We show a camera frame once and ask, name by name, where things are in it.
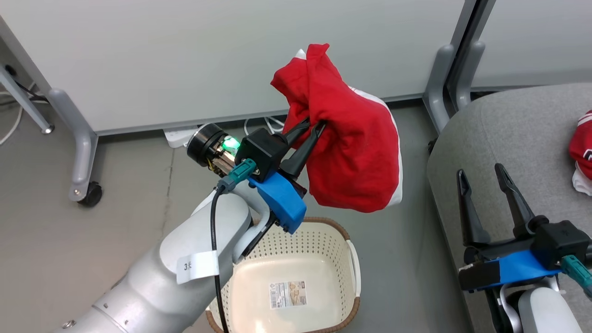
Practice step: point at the grey fabric sofa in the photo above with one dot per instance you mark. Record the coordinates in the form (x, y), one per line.
(518, 134)

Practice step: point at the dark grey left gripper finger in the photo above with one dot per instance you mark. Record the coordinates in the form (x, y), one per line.
(303, 155)
(296, 132)

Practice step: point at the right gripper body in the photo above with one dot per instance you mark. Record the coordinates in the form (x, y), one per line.
(490, 253)

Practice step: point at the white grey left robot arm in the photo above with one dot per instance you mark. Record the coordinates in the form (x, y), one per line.
(152, 286)

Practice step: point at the printed basket label sticker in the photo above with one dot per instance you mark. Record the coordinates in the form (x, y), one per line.
(288, 294)

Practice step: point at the right wrist camera blue mount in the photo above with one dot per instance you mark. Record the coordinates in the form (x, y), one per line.
(522, 269)

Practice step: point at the wide white partition panel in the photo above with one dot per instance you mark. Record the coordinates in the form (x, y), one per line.
(185, 55)

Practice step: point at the grey slanted table leg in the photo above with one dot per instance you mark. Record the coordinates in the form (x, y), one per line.
(25, 104)

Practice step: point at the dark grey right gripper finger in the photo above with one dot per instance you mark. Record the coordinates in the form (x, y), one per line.
(517, 208)
(471, 217)

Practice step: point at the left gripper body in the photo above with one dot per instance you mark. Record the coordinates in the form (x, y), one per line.
(203, 143)

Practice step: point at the teal left camera plug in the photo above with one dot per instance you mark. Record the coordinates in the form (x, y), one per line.
(240, 172)

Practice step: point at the teal right camera plug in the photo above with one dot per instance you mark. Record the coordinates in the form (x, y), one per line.
(578, 274)

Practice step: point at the teal camera plug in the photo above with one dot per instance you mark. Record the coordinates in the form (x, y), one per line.
(578, 274)
(240, 172)

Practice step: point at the grey partition foot with caster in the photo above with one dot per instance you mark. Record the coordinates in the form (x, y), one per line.
(81, 152)

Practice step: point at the white power strip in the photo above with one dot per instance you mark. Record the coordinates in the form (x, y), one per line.
(178, 136)

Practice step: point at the red jersey with number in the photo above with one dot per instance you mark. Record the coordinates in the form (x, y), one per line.
(583, 143)

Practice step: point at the red garment white trim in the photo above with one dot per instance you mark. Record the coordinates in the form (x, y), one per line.
(351, 148)

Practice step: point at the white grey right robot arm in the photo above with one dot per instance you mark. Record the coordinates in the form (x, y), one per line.
(545, 310)

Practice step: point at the cream plastic laundry basket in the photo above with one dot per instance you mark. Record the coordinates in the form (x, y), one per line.
(296, 259)

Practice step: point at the black caster wheel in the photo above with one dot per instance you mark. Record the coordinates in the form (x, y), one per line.
(94, 195)

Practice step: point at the narrow white partition panel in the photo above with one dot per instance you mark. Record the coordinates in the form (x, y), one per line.
(536, 41)

